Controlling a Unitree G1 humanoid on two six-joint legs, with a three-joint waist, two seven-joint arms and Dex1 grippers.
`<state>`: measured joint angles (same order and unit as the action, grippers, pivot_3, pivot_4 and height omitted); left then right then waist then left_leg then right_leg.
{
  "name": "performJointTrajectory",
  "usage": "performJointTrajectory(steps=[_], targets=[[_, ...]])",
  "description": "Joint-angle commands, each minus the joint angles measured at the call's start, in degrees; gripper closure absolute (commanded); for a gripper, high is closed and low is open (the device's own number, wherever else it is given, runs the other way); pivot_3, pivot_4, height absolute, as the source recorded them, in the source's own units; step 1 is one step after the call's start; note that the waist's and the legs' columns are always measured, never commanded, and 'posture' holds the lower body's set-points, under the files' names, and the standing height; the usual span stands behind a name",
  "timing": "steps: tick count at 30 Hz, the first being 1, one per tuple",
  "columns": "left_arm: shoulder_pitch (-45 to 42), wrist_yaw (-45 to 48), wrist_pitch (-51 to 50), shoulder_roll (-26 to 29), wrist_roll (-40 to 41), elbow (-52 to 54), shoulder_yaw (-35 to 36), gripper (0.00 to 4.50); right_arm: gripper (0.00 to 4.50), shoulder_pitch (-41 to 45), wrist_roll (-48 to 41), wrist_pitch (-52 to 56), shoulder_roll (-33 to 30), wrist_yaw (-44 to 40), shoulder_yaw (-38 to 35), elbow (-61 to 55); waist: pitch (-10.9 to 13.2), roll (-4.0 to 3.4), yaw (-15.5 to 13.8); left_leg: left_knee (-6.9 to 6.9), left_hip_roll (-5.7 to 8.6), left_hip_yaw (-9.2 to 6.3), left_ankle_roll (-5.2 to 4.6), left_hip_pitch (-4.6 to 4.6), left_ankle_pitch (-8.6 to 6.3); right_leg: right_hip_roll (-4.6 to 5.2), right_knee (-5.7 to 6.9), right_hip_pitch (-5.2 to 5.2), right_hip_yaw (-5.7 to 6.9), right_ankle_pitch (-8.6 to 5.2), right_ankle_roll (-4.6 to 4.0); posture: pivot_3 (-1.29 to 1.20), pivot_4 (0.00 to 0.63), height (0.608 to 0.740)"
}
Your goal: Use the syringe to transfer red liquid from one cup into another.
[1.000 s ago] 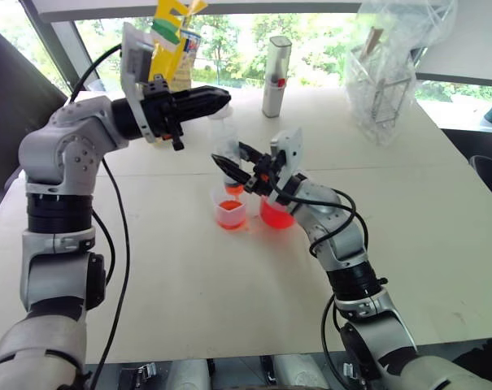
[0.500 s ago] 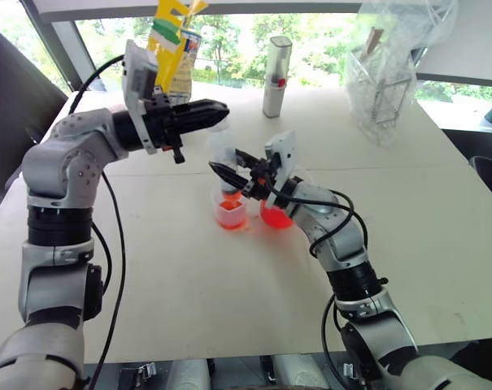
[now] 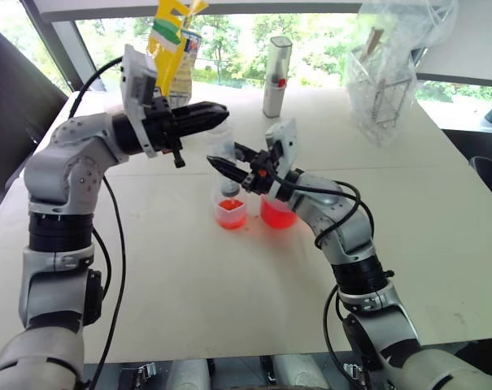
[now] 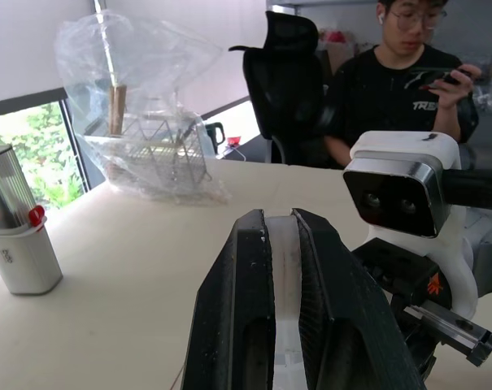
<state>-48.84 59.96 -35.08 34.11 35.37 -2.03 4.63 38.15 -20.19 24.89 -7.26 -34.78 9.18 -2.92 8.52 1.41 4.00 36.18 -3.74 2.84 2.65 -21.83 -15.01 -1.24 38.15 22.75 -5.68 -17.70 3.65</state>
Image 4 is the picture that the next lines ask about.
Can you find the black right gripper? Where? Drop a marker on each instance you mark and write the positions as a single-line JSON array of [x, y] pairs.
[[408, 276]]

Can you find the dark green mug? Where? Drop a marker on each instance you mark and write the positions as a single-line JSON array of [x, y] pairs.
[[213, 136]]

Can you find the small red object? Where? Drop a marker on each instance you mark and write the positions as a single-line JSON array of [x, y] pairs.
[[233, 141]]

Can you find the white earbud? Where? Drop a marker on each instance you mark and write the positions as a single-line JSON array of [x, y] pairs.
[[380, 17]]

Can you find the person's left hand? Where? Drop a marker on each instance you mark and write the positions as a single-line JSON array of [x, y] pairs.
[[457, 91]]

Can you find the brown cardboard box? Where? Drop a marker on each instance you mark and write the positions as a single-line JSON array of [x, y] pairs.
[[339, 57]]

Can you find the crumpled clear plastic wrap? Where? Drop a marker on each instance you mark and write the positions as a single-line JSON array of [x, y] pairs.
[[491, 89]]

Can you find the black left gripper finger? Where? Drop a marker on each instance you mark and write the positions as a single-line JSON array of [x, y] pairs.
[[225, 308]]

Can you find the black office chair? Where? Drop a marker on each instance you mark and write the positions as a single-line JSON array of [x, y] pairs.
[[284, 93]]

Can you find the person in black t-shirt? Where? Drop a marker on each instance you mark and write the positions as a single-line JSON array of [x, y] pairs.
[[375, 97]]

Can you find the black phone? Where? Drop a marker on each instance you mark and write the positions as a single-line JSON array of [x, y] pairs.
[[441, 76]]

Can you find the clear plastic bag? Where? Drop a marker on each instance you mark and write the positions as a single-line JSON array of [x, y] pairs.
[[148, 61]]

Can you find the white tin with silver lid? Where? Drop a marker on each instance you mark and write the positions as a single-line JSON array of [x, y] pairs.
[[26, 260]]

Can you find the brown wooden post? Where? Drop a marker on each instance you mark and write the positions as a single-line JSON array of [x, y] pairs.
[[118, 109]]

